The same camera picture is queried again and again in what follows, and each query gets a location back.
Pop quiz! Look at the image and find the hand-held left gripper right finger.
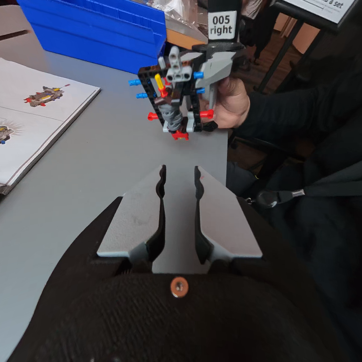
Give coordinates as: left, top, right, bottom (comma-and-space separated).
194, 165, 263, 265

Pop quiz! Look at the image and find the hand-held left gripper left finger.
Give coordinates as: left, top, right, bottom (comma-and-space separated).
96, 164, 167, 262

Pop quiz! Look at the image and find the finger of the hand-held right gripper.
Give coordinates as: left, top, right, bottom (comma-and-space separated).
196, 53, 235, 83
181, 52, 204, 71

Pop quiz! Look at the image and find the black frame lego model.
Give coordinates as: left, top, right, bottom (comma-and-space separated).
129, 46, 214, 141

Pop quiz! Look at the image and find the person's right forearm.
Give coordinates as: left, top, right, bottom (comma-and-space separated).
232, 65, 362, 142

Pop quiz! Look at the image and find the lego instruction booklet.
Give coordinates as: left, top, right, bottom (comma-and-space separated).
0, 58, 101, 196

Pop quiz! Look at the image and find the person's right hand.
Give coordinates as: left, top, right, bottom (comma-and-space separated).
211, 77, 251, 128

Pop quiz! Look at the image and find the wooden edged side table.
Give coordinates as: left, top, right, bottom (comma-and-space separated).
165, 17, 210, 50

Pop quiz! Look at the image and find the black badge reel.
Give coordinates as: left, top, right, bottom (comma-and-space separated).
256, 190, 279, 210

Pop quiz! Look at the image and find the clear plastic bag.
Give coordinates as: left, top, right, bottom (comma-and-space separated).
153, 0, 210, 31

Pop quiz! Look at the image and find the black chair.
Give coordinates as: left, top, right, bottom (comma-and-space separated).
228, 136, 306, 170

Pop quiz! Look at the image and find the person's torso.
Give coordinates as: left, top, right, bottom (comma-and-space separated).
226, 136, 362, 362

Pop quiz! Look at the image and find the white sign on black stand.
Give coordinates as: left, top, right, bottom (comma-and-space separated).
256, 0, 362, 94

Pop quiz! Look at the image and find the blue plastic bin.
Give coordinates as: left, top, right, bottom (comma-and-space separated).
16, 0, 167, 67

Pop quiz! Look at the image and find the black lanyard strap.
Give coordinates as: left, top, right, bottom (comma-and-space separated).
277, 170, 362, 198

